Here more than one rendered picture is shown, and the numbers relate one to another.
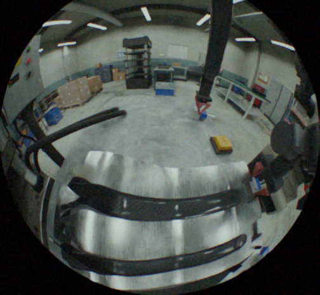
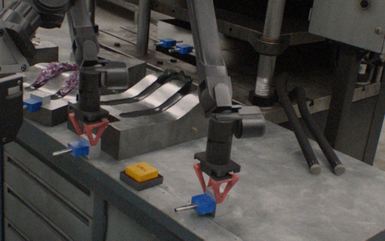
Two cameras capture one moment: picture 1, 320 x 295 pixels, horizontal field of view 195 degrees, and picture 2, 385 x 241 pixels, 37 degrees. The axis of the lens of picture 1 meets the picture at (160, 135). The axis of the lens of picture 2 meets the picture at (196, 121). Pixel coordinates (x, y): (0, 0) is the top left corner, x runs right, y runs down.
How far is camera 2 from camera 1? 170 cm
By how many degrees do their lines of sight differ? 103
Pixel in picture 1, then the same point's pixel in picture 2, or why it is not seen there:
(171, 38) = not seen: outside the picture
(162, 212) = (164, 107)
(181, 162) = (176, 156)
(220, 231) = (126, 107)
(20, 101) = (335, 27)
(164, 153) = not seen: hidden behind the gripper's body
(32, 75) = (369, 9)
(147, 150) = not seen: hidden behind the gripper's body
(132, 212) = (175, 97)
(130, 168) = (193, 101)
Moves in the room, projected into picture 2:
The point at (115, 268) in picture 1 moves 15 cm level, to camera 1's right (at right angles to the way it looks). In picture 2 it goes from (158, 84) to (119, 90)
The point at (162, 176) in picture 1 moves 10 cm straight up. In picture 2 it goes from (178, 112) to (182, 80)
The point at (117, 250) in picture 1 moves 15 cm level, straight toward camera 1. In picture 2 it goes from (165, 87) to (169, 104)
